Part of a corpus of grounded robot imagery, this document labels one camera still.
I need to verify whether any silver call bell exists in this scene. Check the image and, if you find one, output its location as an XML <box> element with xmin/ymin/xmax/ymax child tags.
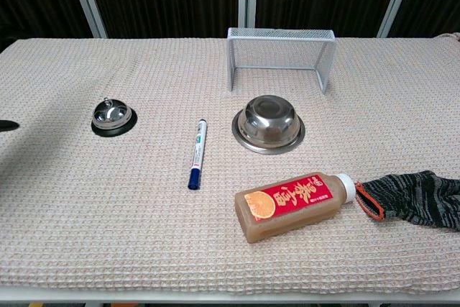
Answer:
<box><xmin>91</xmin><ymin>96</ymin><xmax>138</xmax><ymax>138</ymax></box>

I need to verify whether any blue white marker pen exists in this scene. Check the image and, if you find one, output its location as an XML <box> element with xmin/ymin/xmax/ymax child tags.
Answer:
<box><xmin>187</xmin><ymin>118</ymin><xmax>208</xmax><ymax>191</ymax></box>

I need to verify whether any upturned stainless steel bowl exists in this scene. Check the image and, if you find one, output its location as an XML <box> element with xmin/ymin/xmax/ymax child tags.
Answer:
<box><xmin>231</xmin><ymin>94</ymin><xmax>306</xmax><ymax>155</ymax></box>

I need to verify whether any juice bottle with red label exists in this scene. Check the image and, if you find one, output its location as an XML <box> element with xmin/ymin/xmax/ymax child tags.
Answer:
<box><xmin>234</xmin><ymin>172</ymin><xmax>357</xmax><ymax>244</ymax></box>

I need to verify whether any beige waffle weave tablecloth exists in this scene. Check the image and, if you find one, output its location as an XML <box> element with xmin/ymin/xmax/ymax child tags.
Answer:
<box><xmin>0</xmin><ymin>32</ymin><xmax>460</xmax><ymax>295</ymax></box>

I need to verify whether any grey black knitted glove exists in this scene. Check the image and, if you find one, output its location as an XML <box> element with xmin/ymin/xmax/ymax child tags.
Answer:
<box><xmin>354</xmin><ymin>170</ymin><xmax>460</xmax><ymax>232</ymax></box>

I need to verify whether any white wire mesh shelf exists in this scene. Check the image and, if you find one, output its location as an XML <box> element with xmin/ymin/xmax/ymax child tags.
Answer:
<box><xmin>226</xmin><ymin>27</ymin><xmax>337</xmax><ymax>95</ymax></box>

